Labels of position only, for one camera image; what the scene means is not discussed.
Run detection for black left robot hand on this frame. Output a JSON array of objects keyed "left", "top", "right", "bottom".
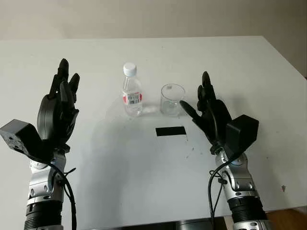
[{"left": 37, "top": 58, "right": 81, "bottom": 154}]

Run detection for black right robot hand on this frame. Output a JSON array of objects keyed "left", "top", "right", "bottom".
[{"left": 179, "top": 71, "right": 233, "bottom": 154}]

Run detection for clear plastic water bottle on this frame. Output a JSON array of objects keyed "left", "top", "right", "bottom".
[{"left": 122, "top": 62, "right": 144, "bottom": 117}]

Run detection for clear glass cup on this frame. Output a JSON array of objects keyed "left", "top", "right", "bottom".
[{"left": 160, "top": 83, "right": 187, "bottom": 116}]

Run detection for black tape rectangle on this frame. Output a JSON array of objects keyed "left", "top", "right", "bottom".
[{"left": 155, "top": 126, "right": 187, "bottom": 138}]

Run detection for dark robot torso top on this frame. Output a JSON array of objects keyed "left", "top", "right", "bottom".
[{"left": 123, "top": 219, "right": 227, "bottom": 230}]

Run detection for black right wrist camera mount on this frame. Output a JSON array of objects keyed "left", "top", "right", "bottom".
[{"left": 225, "top": 114, "right": 260, "bottom": 159}]

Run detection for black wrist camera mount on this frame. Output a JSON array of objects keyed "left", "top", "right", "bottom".
[
  {"left": 0, "top": 119, "right": 56, "bottom": 161},
  {"left": 225, "top": 114, "right": 260, "bottom": 159}
]

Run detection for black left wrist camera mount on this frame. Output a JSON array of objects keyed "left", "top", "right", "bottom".
[{"left": 0, "top": 119, "right": 56, "bottom": 161}]

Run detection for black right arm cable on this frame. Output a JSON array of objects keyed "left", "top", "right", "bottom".
[{"left": 207, "top": 153, "right": 243, "bottom": 230}]

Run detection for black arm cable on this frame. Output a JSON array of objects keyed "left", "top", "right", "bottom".
[
  {"left": 43, "top": 160, "right": 78, "bottom": 230},
  {"left": 207, "top": 153, "right": 243, "bottom": 230}
]

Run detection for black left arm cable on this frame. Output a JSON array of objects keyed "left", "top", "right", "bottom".
[{"left": 43, "top": 160, "right": 78, "bottom": 230}]

